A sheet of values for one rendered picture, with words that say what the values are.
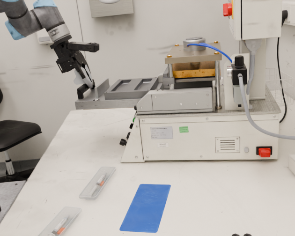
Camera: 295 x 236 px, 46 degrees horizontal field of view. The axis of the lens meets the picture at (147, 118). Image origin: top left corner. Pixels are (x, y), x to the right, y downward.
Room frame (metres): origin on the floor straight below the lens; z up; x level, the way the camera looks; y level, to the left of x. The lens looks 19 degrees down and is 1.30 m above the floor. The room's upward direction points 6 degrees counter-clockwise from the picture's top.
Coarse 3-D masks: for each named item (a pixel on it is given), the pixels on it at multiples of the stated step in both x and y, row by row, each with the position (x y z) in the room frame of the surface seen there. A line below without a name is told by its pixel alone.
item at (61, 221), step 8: (64, 208) 0.82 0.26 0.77; (72, 208) 0.82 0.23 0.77; (80, 208) 0.82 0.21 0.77; (56, 216) 0.79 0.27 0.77; (64, 216) 0.79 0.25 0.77; (72, 216) 0.78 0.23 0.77; (48, 224) 0.76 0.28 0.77; (56, 224) 0.75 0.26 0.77; (64, 224) 0.75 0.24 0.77; (48, 232) 0.72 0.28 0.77; (56, 232) 0.72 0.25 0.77
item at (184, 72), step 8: (176, 64) 1.24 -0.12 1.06; (184, 64) 1.23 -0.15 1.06; (192, 64) 1.20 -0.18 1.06; (200, 64) 1.20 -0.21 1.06; (208, 64) 1.18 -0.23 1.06; (176, 72) 1.13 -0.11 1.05; (184, 72) 1.12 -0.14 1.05; (192, 72) 1.12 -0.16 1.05; (200, 72) 1.11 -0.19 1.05; (208, 72) 1.11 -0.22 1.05; (176, 80) 1.13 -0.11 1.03; (184, 80) 1.12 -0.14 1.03; (192, 80) 1.12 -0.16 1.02; (200, 80) 1.11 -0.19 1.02; (208, 80) 1.11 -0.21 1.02
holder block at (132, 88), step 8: (120, 80) 1.36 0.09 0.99; (128, 80) 1.36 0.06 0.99; (136, 80) 1.33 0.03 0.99; (144, 80) 1.34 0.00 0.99; (152, 80) 1.30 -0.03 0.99; (112, 88) 1.24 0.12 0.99; (120, 88) 1.28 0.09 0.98; (128, 88) 1.21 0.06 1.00; (136, 88) 1.23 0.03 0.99; (144, 88) 1.24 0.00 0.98; (152, 88) 1.21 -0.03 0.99; (112, 96) 1.18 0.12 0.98; (120, 96) 1.17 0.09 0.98; (128, 96) 1.17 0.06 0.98; (136, 96) 1.16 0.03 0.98
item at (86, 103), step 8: (104, 80) 1.33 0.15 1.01; (96, 88) 1.22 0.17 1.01; (104, 88) 1.30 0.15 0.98; (160, 88) 1.27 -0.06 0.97; (88, 96) 1.25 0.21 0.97; (96, 96) 1.22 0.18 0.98; (104, 96) 1.23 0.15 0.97; (80, 104) 1.20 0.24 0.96; (88, 104) 1.19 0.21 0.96; (96, 104) 1.18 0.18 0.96; (104, 104) 1.18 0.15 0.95; (112, 104) 1.17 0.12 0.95; (120, 104) 1.16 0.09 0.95; (128, 104) 1.16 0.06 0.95; (136, 104) 1.15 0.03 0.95
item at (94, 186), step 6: (102, 168) 1.04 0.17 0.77; (108, 168) 1.04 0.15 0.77; (114, 168) 1.03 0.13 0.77; (96, 174) 1.00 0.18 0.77; (102, 174) 1.00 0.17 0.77; (108, 174) 1.00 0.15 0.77; (90, 180) 0.97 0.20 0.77; (96, 180) 0.96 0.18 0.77; (102, 180) 0.96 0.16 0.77; (90, 186) 0.93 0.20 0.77; (96, 186) 0.93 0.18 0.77; (102, 186) 0.92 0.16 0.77; (84, 192) 0.90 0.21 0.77; (90, 192) 0.89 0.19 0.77; (96, 192) 0.89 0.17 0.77
